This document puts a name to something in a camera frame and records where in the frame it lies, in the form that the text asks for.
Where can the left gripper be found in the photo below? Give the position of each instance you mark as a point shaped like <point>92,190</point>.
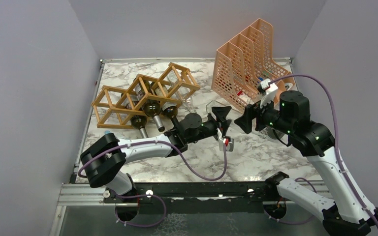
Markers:
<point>221,113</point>

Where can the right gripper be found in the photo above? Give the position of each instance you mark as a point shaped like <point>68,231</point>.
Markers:
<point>245,121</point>

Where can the clear round glass bottle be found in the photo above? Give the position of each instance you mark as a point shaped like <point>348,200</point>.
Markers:
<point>272,134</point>

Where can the green wine bottle white label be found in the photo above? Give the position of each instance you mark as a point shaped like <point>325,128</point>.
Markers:
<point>169,110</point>

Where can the dark wine bottle black neck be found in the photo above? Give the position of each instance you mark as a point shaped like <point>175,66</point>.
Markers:
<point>151,108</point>

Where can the wooden wine rack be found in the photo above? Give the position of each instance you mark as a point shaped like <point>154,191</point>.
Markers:
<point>108,104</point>

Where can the green wine bottle silver neck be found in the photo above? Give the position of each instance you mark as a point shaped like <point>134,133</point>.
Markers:
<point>138,122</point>

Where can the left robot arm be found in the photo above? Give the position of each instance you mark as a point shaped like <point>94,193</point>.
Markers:
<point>102,161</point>

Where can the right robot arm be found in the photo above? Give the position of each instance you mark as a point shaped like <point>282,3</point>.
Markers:
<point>347,212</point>

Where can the orange plastic file organizer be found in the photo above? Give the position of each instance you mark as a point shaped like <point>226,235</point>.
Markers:
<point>243,62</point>

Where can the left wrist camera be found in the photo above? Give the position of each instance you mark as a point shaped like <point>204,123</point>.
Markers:
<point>226,142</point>

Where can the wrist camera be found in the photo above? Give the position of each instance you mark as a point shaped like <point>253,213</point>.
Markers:
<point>226,142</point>
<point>268,90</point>

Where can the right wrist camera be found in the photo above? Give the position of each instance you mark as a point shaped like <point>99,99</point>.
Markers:
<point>268,90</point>

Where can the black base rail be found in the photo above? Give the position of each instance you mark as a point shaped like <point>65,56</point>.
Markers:
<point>197,197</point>

